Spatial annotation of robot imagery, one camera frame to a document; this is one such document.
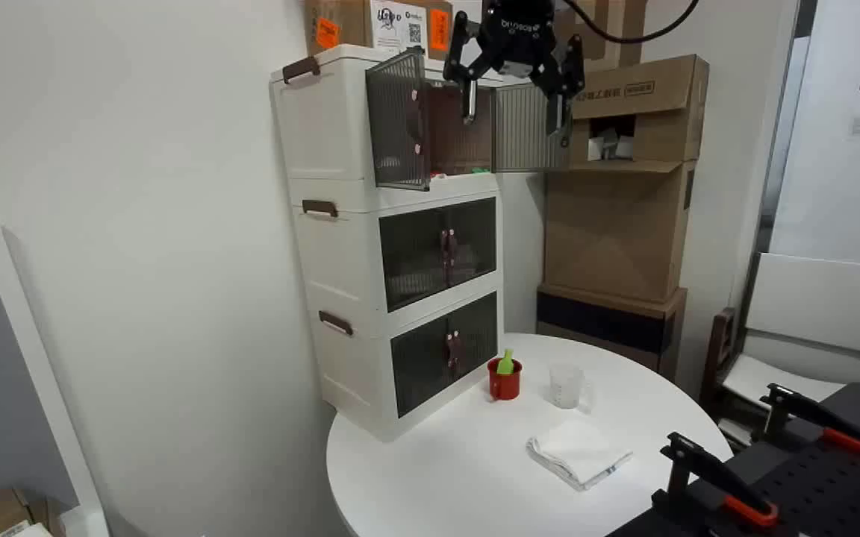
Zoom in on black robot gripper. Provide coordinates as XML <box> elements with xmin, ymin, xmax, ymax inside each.
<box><xmin>441</xmin><ymin>0</ymin><xmax>584</xmax><ymax>133</ymax></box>

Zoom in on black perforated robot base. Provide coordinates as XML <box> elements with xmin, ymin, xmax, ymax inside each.
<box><xmin>611</xmin><ymin>384</ymin><xmax>860</xmax><ymax>537</ymax></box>

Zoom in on cardboard box atop cabinet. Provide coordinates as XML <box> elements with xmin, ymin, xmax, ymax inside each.
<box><xmin>303</xmin><ymin>0</ymin><xmax>452</xmax><ymax>59</ymax></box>

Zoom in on white three-tier storage cabinet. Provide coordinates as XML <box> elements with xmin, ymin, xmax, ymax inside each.
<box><xmin>267</xmin><ymin>44</ymin><xmax>505</xmax><ymax>439</ymax></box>

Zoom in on stacked cardboard boxes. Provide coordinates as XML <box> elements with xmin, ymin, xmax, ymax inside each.
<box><xmin>538</xmin><ymin>53</ymin><xmax>709</xmax><ymax>375</ymax></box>

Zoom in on green item in mug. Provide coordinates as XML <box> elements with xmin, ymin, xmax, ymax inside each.
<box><xmin>496</xmin><ymin>348</ymin><xmax>514</xmax><ymax>375</ymax></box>

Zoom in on red mug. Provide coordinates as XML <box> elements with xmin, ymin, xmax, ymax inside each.
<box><xmin>485</xmin><ymin>357</ymin><xmax>523</xmax><ymax>399</ymax></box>

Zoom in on clear plastic cup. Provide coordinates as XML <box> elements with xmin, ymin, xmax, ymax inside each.
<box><xmin>548</xmin><ymin>363</ymin><xmax>581</xmax><ymax>408</ymax></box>

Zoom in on round white table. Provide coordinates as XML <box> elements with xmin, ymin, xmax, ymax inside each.
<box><xmin>324</xmin><ymin>333</ymin><xmax>730</xmax><ymax>537</ymax></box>

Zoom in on white folded cloth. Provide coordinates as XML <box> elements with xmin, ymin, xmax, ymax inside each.
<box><xmin>529</xmin><ymin>417</ymin><xmax>633</xmax><ymax>488</ymax></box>

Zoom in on white framed partition panel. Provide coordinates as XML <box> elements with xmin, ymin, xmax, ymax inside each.
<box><xmin>0</xmin><ymin>229</ymin><xmax>111</xmax><ymax>537</ymax></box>

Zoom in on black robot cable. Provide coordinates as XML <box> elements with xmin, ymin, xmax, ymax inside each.
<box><xmin>557</xmin><ymin>0</ymin><xmax>702</xmax><ymax>48</ymax></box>

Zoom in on black clamp orange handle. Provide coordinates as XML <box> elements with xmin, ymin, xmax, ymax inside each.
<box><xmin>661</xmin><ymin>433</ymin><xmax>778</xmax><ymax>529</ymax></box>

